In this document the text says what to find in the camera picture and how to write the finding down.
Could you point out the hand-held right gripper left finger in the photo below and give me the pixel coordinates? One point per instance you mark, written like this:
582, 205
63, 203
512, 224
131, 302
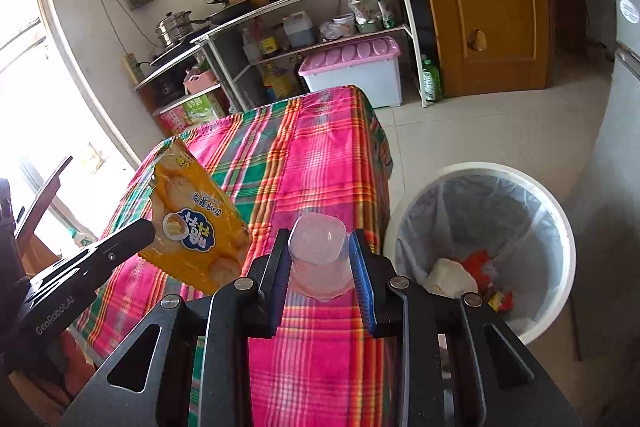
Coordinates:
275, 287

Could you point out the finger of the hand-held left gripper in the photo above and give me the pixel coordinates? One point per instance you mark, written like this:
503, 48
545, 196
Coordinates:
125, 242

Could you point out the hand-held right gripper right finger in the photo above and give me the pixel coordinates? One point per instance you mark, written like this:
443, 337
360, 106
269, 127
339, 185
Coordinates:
365, 287

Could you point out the clear plastic cup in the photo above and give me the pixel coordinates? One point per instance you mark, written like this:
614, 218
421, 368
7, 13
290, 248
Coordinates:
320, 237

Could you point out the yellow snack packet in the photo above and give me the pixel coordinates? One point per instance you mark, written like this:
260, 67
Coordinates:
200, 227

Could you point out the white round trash bin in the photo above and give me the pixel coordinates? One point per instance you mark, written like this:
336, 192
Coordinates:
480, 169

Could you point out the white green detergent bottle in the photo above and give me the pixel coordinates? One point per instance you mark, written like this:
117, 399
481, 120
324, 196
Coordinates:
82, 241

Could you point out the white paper bag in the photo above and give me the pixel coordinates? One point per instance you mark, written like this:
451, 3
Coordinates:
450, 279

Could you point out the red plastic bag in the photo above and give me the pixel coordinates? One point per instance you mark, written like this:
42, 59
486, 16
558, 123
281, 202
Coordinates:
477, 262

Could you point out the pink plaid tablecloth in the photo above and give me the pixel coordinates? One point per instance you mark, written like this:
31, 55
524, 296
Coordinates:
310, 157

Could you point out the green printed carton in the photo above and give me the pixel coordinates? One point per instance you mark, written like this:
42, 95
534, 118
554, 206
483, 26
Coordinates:
195, 112

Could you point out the clear plastic bin liner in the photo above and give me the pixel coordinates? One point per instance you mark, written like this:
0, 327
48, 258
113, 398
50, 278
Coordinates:
500, 217

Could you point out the black gas stove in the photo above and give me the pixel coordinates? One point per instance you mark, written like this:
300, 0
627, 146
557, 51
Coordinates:
167, 89

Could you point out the low white metal shelf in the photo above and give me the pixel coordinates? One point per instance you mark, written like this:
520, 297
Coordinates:
155, 74

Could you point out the white power strip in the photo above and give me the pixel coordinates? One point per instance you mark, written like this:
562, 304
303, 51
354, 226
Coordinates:
131, 67

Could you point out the pink plastic basket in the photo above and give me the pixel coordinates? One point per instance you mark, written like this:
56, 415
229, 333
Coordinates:
200, 82

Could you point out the black induction cooker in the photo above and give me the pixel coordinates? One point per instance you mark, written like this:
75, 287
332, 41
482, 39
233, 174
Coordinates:
172, 53

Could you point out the yellow cooking oil bottle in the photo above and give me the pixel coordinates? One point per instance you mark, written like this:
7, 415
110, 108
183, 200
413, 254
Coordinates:
277, 82

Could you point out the window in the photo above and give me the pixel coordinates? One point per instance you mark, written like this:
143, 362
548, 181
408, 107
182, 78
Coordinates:
30, 57

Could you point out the green plastic bottle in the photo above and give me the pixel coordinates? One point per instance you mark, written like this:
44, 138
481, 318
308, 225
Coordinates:
431, 82

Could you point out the pink lid storage box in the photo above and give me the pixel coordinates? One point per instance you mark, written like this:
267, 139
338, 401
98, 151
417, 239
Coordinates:
350, 72

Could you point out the steel steamer pot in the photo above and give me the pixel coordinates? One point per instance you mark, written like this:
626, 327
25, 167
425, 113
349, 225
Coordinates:
173, 29

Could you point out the clear plastic bottle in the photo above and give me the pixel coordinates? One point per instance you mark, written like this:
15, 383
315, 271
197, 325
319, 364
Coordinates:
250, 47

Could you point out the yellow label sauce bottle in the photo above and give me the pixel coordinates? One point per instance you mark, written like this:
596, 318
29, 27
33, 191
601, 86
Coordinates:
269, 44

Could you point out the black frying pan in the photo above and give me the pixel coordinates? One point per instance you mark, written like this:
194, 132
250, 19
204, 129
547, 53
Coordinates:
230, 9

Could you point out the white plastic jug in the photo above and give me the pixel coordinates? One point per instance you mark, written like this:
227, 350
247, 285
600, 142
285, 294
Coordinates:
298, 31

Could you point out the crumpled clear food bag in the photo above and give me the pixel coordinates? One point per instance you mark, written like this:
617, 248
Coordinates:
331, 32

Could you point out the white lidded container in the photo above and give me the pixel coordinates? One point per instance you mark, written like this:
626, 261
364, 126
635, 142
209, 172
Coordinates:
345, 24

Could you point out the tall printed food bag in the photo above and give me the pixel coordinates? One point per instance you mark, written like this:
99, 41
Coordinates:
362, 14

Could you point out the green white packet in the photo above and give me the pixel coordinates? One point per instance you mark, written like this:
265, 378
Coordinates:
389, 14

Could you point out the tall white metal shelf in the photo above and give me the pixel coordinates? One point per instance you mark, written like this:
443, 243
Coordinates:
410, 17

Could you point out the grey refrigerator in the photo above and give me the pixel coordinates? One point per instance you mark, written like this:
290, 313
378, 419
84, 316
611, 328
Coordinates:
615, 157

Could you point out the wooden door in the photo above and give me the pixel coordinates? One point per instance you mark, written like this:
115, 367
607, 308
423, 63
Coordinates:
490, 17

